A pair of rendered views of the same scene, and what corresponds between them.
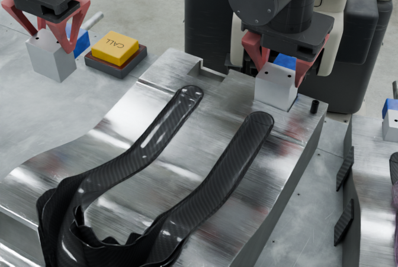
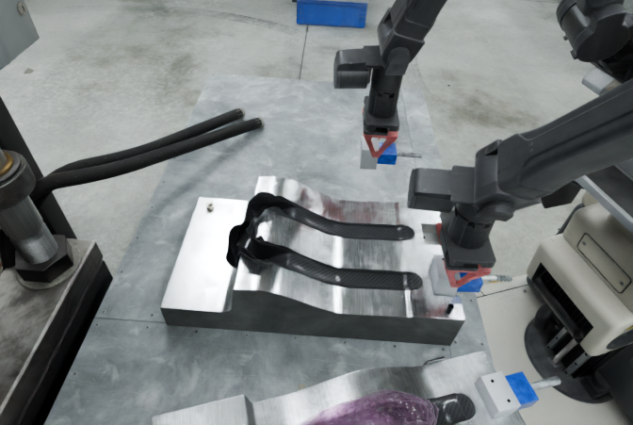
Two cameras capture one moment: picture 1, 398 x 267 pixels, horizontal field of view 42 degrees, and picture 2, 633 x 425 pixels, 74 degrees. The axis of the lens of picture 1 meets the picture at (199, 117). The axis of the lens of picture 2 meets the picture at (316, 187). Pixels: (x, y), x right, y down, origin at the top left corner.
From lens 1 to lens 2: 41 cm
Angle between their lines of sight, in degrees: 43
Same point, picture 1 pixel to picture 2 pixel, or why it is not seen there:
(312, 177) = (416, 351)
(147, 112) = (373, 218)
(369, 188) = (405, 378)
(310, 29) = (466, 251)
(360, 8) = not seen: outside the picture
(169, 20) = not seen: hidden behind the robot
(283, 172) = (376, 310)
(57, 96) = (376, 181)
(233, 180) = (352, 285)
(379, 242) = (348, 389)
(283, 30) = (449, 235)
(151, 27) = not seen: hidden behind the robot
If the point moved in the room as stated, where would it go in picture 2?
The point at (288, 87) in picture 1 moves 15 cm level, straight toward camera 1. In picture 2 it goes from (438, 277) to (349, 291)
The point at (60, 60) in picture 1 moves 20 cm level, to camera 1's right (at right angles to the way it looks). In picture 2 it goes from (365, 156) to (421, 222)
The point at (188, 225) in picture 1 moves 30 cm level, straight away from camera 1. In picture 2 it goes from (291, 265) to (433, 212)
